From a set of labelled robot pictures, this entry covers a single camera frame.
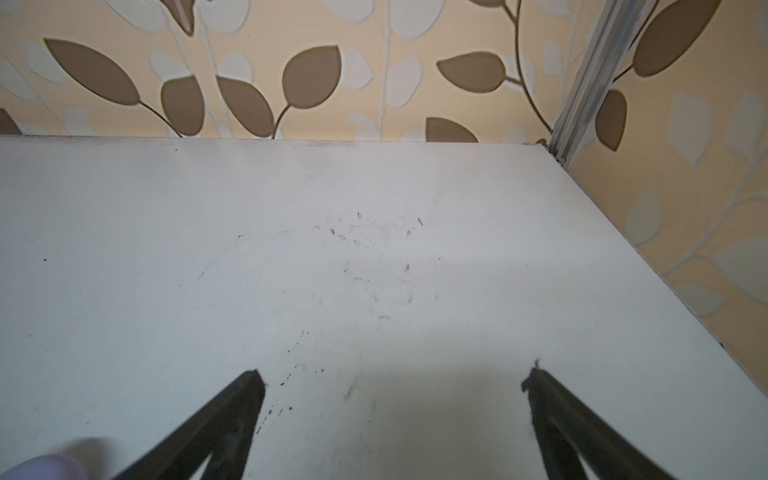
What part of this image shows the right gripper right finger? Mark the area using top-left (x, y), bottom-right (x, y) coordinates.
top-left (521, 366), bottom-right (671, 479)

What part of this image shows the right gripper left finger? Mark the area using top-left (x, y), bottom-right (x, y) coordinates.
top-left (116, 370), bottom-right (266, 479)

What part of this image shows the purple round charging case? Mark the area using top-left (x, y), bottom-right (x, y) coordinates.
top-left (0, 454), bottom-right (89, 480)

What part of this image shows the aluminium corner frame post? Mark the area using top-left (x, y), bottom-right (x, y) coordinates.
top-left (548, 0), bottom-right (653, 169)

